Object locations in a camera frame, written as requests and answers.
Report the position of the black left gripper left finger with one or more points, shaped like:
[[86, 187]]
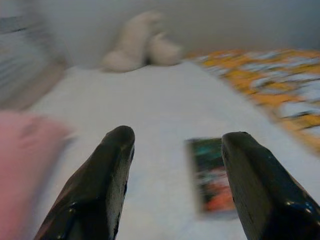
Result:
[[100, 180]]

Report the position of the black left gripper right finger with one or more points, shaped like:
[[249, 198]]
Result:
[[265, 190]]

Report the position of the colourful picture book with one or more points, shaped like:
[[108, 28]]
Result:
[[210, 175]]

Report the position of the pink fluffy pillow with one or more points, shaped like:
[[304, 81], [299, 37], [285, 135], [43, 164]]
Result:
[[25, 162]]

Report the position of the white quilted mattress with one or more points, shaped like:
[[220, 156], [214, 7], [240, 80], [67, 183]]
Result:
[[160, 105]]

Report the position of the yellow cartoon egg blanket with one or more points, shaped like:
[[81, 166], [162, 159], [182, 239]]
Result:
[[275, 77]]

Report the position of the white plush toy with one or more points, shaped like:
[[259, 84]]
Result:
[[135, 45]]

